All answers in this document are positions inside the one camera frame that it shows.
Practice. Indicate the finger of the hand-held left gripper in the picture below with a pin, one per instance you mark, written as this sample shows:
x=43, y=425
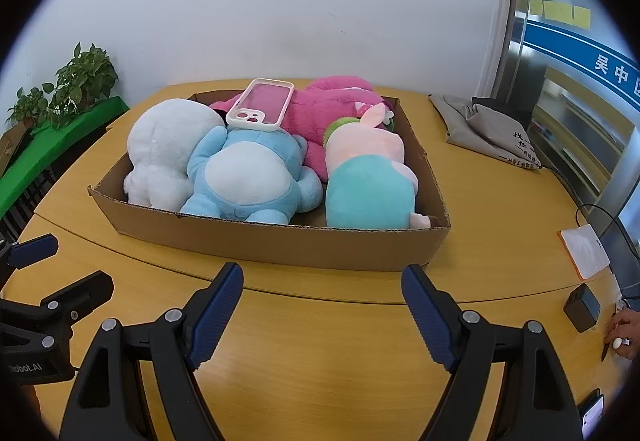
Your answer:
x=35, y=251
x=65, y=298

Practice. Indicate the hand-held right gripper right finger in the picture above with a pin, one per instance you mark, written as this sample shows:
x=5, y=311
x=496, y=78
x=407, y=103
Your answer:
x=425, y=316

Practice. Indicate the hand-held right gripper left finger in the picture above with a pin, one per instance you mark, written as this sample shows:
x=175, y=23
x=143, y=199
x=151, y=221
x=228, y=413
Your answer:
x=220, y=311

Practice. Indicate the brown cardboard box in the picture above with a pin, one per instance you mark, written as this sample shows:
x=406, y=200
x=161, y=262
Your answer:
x=250, y=231

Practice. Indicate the blue plush toy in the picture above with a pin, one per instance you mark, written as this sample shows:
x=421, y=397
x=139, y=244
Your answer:
x=240, y=176

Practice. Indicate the pink and teal plush toy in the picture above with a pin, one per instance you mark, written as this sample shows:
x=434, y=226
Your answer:
x=370, y=191

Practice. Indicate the white pink phone case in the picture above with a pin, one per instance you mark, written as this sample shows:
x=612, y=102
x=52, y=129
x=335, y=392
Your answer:
x=262, y=101

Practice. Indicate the black rack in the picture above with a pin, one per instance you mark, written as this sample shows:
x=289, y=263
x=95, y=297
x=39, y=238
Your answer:
x=25, y=206

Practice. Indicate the green cloth cover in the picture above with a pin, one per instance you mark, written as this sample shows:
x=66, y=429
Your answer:
x=55, y=146

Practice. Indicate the small brown carton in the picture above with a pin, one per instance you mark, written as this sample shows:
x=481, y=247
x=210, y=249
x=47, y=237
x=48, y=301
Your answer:
x=12, y=146

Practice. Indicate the small potted green plant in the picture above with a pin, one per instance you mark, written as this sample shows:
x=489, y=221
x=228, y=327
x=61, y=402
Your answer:
x=30, y=106

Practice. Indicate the small black box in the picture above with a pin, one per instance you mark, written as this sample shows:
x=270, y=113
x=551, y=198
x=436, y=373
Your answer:
x=581, y=308

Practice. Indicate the white plush toy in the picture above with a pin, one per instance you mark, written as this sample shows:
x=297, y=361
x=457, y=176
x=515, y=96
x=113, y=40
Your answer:
x=160, y=146

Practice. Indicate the white pad with orange edge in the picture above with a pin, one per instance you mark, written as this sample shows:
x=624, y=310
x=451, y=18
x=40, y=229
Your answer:
x=585, y=251

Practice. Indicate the large potted green plant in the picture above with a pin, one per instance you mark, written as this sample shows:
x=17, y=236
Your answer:
x=82, y=76

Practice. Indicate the grey cloth bag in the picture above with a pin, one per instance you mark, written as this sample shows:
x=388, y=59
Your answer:
x=480, y=131

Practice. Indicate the black smartphone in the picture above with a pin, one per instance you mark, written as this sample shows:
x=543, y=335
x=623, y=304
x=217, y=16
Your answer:
x=591, y=416

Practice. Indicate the black item behind bag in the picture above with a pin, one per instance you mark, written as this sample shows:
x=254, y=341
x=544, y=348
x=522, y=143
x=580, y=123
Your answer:
x=500, y=108

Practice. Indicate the pink plush bear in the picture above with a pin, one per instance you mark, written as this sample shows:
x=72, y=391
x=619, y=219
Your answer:
x=325, y=106

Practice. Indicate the blue banner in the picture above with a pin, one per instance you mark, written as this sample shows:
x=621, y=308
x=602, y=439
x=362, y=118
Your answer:
x=565, y=46

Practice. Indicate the yellow sticky note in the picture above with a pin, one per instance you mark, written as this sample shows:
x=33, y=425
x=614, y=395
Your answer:
x=558, y=12
x=582, y=17
x=536, y=7

